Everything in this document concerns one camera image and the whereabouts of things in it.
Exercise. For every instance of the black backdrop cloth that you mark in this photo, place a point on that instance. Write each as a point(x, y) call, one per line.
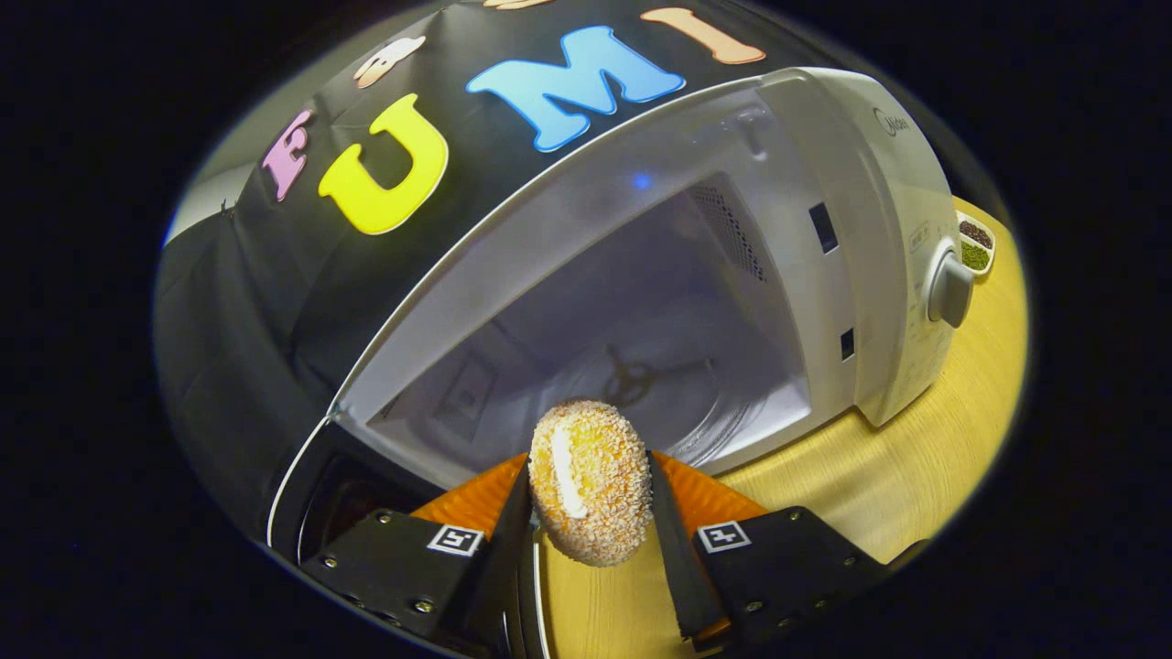
point(275, 302)

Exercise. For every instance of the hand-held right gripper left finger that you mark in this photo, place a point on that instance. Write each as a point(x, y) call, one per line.
point(403, 563)

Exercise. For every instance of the sesame cream bread roll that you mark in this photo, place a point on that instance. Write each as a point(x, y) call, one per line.
point(595, 485)

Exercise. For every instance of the white microwave oven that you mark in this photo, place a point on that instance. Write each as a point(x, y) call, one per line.
point(870, 183)

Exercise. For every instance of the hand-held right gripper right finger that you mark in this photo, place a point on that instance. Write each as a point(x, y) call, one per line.
point(787, 558)

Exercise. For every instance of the white divided seed dish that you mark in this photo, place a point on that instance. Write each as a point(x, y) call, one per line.
point(976, 245)

